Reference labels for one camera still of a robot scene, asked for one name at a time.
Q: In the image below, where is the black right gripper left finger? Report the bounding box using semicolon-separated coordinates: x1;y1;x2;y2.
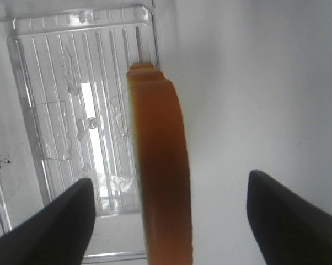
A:
0;178;96;264

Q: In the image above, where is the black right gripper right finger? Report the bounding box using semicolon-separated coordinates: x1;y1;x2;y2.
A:
246;170;332;264

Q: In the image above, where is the bread slice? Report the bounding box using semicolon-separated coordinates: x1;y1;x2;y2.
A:
126;63;193;264

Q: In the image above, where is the clear right plastic tray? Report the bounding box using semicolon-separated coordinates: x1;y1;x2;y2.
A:
0;1;159;264

